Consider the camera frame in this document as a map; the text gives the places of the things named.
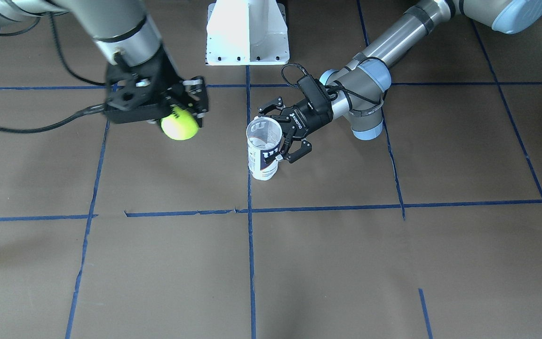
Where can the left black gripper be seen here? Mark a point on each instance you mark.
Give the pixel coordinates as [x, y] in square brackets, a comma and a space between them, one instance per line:
[309, 117]

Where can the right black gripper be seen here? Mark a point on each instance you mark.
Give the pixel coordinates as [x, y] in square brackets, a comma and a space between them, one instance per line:
[166, 71]

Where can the clear plastic ball tube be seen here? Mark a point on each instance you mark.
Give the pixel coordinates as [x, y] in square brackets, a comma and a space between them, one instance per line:
[263, 141]

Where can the yellow tennis ball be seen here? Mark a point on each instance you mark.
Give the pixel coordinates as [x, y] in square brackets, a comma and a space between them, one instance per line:
[180, 125]

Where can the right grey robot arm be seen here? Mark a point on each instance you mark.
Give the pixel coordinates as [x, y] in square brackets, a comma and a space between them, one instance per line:
[111, 25]

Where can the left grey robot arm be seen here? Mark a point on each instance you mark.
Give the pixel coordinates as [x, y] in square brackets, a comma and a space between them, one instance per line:
[357, 90]

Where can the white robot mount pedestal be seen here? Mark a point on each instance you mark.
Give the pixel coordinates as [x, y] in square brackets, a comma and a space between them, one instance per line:
[247, 32]

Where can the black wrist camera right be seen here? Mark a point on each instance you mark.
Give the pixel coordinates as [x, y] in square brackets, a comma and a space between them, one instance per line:
[155, 111]

